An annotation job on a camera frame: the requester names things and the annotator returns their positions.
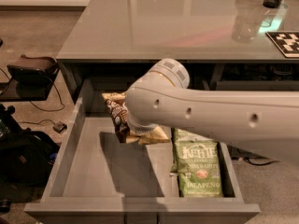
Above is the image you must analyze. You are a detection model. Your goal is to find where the brown sea salt chip bag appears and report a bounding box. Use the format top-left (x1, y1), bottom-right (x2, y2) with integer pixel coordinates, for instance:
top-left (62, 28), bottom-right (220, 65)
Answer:
top-left (102, 92), bottom-right (169, 145)

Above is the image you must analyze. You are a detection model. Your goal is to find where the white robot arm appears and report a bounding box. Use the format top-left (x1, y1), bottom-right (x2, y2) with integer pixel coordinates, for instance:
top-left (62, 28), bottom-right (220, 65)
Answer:
top-left (125, 59), bottom-right (299, 166)

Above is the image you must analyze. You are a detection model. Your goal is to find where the middle green chip bag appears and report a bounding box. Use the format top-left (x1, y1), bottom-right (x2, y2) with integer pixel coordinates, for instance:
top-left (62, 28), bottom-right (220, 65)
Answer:
top-left (171, 129), bottom-right (217, 173)

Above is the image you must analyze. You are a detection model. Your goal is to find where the grey upper side drawer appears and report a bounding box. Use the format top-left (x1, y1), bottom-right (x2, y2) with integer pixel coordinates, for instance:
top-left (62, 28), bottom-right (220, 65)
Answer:
top-left (215, 80), bottom-right (299, 91)

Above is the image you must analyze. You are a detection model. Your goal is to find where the front green jalapeno chip bag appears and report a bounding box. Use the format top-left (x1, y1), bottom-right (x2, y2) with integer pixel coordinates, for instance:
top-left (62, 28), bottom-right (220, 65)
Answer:
top-left (175, 141), bottom-right (222, 198)

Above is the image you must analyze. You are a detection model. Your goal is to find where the open grey top drawer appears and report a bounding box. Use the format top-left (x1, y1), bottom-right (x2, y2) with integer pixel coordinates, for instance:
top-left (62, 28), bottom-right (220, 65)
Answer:
top-left (25, 80), bottom-right (260, 224)

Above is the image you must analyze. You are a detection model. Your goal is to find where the grey glossy counter cabinet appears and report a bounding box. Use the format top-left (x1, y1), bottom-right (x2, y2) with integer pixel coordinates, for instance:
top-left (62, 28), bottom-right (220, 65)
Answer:
top-left (56, 0), bottom-right (299, 224)

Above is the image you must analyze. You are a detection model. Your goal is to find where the small black power adapter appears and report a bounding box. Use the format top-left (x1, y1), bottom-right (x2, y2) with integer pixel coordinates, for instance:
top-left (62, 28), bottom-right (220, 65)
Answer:
top-left (53, 121), bottom-right (67, 133)

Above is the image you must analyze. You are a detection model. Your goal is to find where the black device on side shelf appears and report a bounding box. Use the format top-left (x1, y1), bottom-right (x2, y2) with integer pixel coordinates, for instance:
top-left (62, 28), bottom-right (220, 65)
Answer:
top-left (7, 54), bottom-right (58, 84)

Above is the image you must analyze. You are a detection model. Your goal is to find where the black backpack on floor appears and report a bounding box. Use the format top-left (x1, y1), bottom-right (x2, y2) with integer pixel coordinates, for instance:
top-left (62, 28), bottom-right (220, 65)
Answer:
top-left (0, 131), bottom-right (60, 186)

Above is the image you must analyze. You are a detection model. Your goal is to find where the black white fiducial marker board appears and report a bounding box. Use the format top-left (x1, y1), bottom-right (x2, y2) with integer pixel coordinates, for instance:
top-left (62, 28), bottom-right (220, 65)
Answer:
top-left (265, 31), bottom-right (299, 58)

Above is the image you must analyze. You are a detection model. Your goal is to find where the black cable on floor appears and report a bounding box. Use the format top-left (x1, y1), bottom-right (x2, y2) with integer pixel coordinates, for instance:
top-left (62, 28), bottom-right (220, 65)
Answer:
top-left (0, 67), bottom-right (66, 126)

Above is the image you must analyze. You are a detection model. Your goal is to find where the black cable under cabinet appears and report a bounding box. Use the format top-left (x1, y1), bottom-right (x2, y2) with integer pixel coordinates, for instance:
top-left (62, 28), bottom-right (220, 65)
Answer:
top-left (232, 154), bottom-right (280, 167)

